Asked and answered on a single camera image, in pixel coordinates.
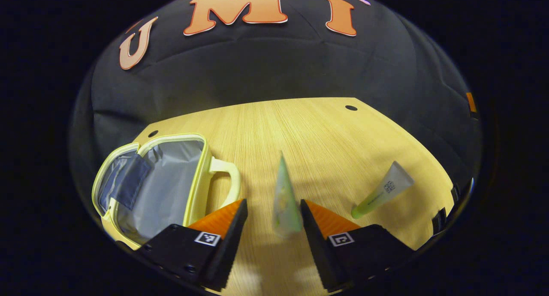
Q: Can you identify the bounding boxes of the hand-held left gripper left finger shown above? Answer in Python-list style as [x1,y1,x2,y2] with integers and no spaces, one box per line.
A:
[135,198,249,292]

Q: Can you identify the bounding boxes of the dark equipment with cables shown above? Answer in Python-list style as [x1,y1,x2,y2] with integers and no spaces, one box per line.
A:
[430,176,474,237]

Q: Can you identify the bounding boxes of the pale yellow suitcase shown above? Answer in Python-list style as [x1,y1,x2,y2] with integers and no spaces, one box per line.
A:
[91,133,241,250]

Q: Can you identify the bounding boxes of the white tube with green cap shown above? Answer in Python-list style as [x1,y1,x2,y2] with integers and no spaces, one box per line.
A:
[351,161,415,220]

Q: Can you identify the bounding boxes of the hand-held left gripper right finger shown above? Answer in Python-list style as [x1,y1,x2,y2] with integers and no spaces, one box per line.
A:
[299,199,414,293]

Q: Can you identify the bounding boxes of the white tube with green label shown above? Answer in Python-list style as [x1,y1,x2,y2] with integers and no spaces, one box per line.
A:
[273,152,303,236]

